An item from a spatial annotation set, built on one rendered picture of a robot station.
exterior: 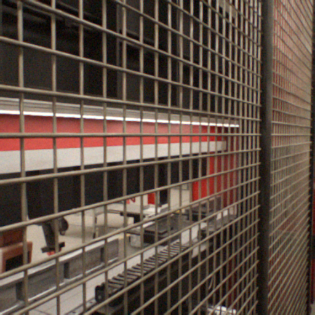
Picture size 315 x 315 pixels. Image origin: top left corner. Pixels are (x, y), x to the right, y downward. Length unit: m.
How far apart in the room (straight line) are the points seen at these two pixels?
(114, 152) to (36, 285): 0.57
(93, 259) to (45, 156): 0.47
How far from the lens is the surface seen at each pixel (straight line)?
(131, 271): 1.04
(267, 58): 0.69
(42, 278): 1.30
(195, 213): 1.78
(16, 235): 2.20
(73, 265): 1.39
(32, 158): 1.18
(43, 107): 0.94
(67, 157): 1.28
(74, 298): 1.02
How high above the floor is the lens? 1.40
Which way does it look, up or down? 4 degrees down
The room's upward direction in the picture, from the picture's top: straight up
